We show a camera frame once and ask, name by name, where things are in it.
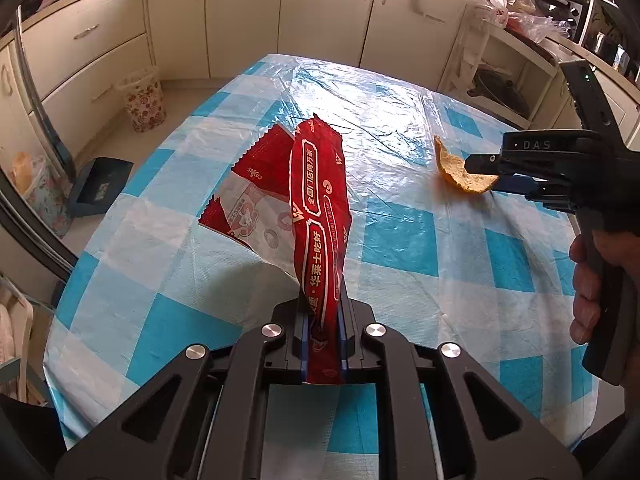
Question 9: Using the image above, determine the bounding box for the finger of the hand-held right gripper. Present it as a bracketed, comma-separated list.
[492, 175, 576, 211]
[464, 154, 551, 177]

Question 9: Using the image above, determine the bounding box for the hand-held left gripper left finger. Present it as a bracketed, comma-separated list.
[55, 290, 313, 480]

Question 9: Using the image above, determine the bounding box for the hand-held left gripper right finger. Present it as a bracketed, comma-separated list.
[337, 290, 583, 480]

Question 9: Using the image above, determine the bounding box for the orange peel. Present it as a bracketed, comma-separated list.
[433, 135, 501, 196]

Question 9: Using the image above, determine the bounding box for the red white snack wrapper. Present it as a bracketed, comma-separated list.
[197, 125, 301, 281]

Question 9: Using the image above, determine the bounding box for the person's right hand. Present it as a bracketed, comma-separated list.
[569, 232, 636, 345]

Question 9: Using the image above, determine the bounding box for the white drawer cabinet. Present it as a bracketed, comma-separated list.
[542, 35, 640, 148]

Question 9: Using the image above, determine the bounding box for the black frying pan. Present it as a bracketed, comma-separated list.
[467, 67, 531, 118]

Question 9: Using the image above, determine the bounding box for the blue checked plastic tablecloth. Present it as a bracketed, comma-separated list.
[42, 52, 601, 453]

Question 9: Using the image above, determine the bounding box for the white shelf rack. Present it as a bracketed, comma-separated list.
[452, 2, 558, 131]

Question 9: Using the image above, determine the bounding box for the dark tray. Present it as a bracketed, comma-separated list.
[502, 22, 561, 61]

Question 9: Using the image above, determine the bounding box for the clear plastic bag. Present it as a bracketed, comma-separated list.
[507, 0, 576, 43]

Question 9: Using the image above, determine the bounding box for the white plastic bag red print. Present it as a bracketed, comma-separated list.
[475, 0, 511, 28]

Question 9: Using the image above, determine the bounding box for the black gas stove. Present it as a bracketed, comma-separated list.
[527, 0, 596, 43]

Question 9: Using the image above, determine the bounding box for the white base cabinet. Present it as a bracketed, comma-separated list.
[0, 0, 151, 171]
[145, 0, 471, 93]

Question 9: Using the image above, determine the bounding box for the blue dustpan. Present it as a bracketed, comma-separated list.
[67, 156, 135, 218]

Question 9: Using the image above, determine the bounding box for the floral waste basket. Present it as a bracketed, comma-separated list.
[117, 67, 167, 133]

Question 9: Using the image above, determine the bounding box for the floral fabric bag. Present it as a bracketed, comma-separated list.
[7, 152, 73, 238]

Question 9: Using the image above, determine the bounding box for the chrome pipe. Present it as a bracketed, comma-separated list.
[14, 5, 77, 176]

